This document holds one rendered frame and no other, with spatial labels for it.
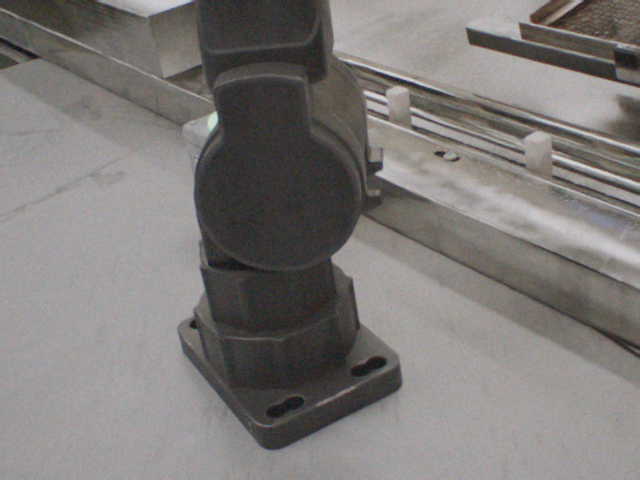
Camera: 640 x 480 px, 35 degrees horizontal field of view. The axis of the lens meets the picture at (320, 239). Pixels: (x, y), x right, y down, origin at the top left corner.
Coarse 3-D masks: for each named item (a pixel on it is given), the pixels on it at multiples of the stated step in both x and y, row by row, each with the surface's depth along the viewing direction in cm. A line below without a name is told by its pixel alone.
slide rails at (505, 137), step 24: (384, 96) 80; (432, 120) 75; (456, 120) 74; (480, 120) 74; (456, 144) 71; (504, 144) 70; (552, 144) 69; (576, 168) 65; (600, 168) 65; (624, 168) 64
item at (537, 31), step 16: (560, 0) 78; (576, 0) 78; (608, 0) 77; (624, 0) 76; (544, 16) 77; (560, 16) 77; (576, 16) 77; (608, 16) 75; (624, 16) 74; (528, 32) 76; (544, 32) 74; (560, 32) 73; (576, 32) 74; (592, 32) 74; (608, 32) 73; (576, 48) 73; (592, 48) 71; (608, 48) 70
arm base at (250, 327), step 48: (240, 288) 50; (288, 288) 50; (336, 288) 54; (192, 336) 58; (240, 336) 51; (288, 336) 51; (336, 336) 52; (240, 384) 53; (288, 384) 52; (336, 384) 52; (384, 384) 53; (288, 432) 50
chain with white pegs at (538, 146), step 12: (396, 96) 75; (408, 96) 76; (396, 108) 76; (408, 108) 76; (408, 120) 77; (432, 132) 75; (540, 132) 66; (468, 144) 73; (528, 144) 66; (540, 144) 65; (528, 156) 66; (540, 156) 65; (528, 168) 66; (540, 168) 66; (552, 168) 66; (564, 180) 66; (600, 192) 64; (636, 204) 62
